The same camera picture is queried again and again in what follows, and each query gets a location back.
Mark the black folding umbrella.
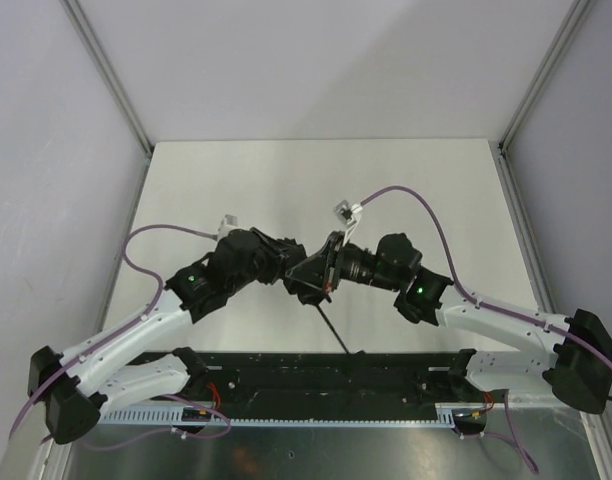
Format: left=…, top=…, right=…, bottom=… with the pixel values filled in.
left=273, top=234, right=367, bottom=359

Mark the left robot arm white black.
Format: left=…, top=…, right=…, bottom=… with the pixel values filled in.
left=28, top=228, right=306, bottom=445

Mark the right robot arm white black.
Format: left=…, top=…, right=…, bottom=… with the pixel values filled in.
left=285, top=232, right=612, bottom=414

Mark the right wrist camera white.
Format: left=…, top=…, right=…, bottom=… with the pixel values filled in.
left=333, top=200, right=363, bottom=245

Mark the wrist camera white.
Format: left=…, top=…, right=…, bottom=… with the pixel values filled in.
left=333, top=200, right=363, bottom=245
left=216, top=214, right=239, bottom=240

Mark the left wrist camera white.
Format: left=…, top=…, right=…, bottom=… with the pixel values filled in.
left=216, top=214, right=239, bottom=240

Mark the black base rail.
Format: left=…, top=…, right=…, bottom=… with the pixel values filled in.
left=180, top=351, right=491, bottom=419

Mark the grey cable duct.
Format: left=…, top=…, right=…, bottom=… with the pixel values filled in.
left=98, top=403, right=486, bottom=428

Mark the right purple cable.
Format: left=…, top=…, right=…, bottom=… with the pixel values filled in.
left=358, top=185, right=612, bottom=474

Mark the left aluminium corner post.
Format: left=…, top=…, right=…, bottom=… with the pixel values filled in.
left=59, top=0, right=154, bottom=158

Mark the aluminium corner post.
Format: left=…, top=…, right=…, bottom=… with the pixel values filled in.
left=497, top=0, right=596, bottom=154
left=59, top=0, right=154, bottom=158

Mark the right aluminium corner post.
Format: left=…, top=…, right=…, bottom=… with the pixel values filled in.
left=497, top=0, right=596, bottom=154

